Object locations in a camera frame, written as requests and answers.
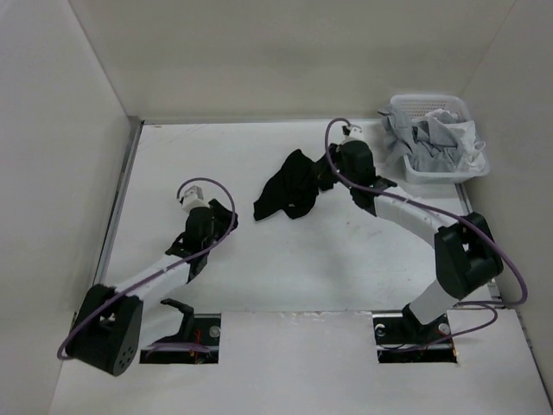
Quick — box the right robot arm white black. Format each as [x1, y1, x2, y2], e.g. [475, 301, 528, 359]
[327, 139, 504, 342]

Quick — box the white plastic laundry basket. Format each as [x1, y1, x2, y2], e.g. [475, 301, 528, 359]
[380, 93, 490, 184]

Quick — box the grey tank top in basket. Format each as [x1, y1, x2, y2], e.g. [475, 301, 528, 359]
[378, 104, 461, 173]

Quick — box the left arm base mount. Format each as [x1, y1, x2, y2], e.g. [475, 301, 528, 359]
[139, 298, 222, 365]

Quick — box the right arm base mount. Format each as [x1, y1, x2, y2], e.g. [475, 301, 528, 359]
[372, 312, 457, 364]

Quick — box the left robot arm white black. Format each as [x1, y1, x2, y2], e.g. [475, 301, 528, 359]
[59, 199, 238, 376]

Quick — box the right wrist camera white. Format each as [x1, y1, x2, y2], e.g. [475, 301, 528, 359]
[342, 124, 365, 142]

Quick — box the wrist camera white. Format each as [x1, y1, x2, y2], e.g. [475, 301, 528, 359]
[342, 124, 365, 142]
[177, 185, 208, 214]

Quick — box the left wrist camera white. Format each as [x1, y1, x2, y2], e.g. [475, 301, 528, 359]
[177, 185, 208, 214]

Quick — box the black tank top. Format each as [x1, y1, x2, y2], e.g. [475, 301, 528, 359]
[253, 149, 337, 221]

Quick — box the white tank top in basket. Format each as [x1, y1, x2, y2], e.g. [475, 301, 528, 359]
[426, 108, 486, 172]

